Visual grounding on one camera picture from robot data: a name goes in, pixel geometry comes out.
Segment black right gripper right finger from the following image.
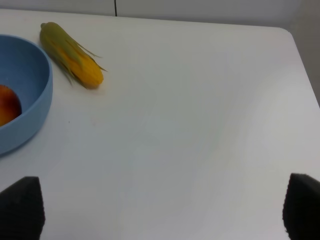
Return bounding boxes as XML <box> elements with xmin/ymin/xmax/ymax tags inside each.
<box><xmin>282</xmin><ymin>173</ymin><xmax>320</xmax><ymax>240</ymax></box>

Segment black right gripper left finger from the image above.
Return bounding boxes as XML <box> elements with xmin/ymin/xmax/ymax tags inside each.
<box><xmin>0</xmin><ymin>176</ymin><xmax>46</xmax><ymax>240</ymax></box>

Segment red pomegranate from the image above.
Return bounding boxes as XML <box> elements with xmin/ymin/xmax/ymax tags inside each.
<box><xmin>0</xmin><ymin>85</ymin><xmax>22</xmax><ymax>126</ymax></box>

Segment blue plastic bowl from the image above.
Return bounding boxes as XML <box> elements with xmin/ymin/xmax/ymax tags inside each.
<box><xmin>0</xmin><ymin>34</ymin><xmax>53</xmax><ymax>155</ymax></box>

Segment corn cob with husk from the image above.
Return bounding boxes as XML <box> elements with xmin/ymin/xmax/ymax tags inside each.
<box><xmin>39</xmin><ymin>22</ymin><xmax>105</xmax><ymax>89</ymax></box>

